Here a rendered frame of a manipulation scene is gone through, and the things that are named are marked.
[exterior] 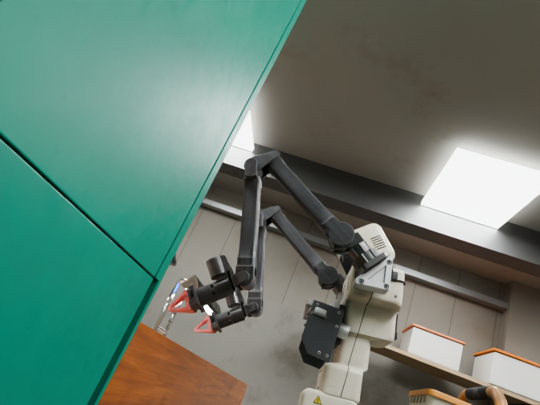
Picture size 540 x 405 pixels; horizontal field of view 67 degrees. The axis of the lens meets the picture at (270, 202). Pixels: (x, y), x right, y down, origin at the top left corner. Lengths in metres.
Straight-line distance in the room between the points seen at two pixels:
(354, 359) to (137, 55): 1.08
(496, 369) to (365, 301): 2.71
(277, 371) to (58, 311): 3.60
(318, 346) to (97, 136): 0.95
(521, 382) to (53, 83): 3.91
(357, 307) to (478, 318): 3.30
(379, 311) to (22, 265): 1.10
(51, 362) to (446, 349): 3.49
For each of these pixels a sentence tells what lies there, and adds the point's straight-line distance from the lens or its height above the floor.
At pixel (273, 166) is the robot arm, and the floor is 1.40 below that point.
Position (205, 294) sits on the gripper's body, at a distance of 1.28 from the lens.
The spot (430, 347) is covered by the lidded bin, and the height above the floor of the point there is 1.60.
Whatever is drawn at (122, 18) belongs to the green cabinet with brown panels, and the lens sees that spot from 0.57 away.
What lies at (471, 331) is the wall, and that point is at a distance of 4.57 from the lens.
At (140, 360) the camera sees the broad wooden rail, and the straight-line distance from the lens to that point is 1.01.
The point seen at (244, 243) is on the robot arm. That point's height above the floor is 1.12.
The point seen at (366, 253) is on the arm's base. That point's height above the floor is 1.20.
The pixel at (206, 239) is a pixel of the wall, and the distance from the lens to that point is 4.53.
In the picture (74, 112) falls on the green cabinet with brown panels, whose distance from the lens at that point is 0.52.
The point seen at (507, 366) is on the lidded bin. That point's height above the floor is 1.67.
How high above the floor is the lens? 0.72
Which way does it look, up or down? 24 degrees up
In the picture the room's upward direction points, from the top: 24 degrees clockwise
